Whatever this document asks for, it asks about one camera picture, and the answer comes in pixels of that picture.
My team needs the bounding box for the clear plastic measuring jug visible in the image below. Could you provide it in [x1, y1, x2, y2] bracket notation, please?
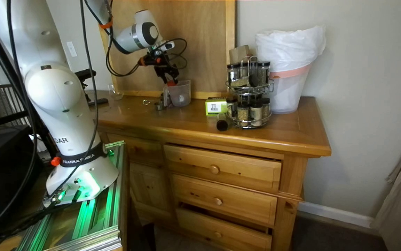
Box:
[159, 79, 193, 109]

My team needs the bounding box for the plywood board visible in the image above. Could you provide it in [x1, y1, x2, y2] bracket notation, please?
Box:
[97, 0, 237, 100]

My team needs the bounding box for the white light switch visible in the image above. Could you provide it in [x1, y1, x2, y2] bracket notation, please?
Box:
[63, 38, 79, 58]

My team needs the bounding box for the loose spice jar black lid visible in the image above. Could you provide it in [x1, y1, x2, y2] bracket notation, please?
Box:
[214, 114, 235, 133]

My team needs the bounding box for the racked spice jar black lid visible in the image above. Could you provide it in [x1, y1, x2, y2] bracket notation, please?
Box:
[226, 61, 250, 90]
[247, 61, 272, 87]
[260, 98, 272, 122]
[235, 104, 250, 128]
[247, 104, 263, 128]

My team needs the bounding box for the brown paper bag red print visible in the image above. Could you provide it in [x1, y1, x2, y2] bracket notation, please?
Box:
[228, 43, 257, 65]

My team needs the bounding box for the black box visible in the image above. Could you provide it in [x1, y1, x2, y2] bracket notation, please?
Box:
[0, 121, 44, 234]

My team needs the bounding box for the green cardboard box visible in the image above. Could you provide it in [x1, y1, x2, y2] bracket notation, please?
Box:
[203, 97, 229, 118]

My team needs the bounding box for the wooden drawer with knob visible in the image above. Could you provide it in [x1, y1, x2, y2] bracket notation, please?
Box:
[175, 204, 274, 251]
[169, 172, 279, 228]

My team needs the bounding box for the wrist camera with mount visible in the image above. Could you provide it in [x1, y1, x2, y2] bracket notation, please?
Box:
[136, 40, 176, 68]

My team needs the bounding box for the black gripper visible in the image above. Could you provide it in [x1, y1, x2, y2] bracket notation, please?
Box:
[153, 58, 182, 96]

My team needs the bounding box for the white plastic trash bag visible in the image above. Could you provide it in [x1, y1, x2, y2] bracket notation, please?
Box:
[253, 23, 328, 115]

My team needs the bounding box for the wire spice rack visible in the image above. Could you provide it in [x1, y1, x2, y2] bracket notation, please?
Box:
[224, 57, 276, 130]

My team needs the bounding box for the long black cable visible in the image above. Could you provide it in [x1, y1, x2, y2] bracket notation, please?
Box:
[77, 0, 101, 158]

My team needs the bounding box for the wooden dresser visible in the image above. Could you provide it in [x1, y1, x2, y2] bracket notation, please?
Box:
[84, 89, 332, 251]

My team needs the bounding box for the shallow wooden drawer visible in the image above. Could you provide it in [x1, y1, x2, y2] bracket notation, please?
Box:
[161, 142, 283, 193]

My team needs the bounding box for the white slatted rack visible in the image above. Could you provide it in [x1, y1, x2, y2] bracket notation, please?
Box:
[0, 82, 29, 128]

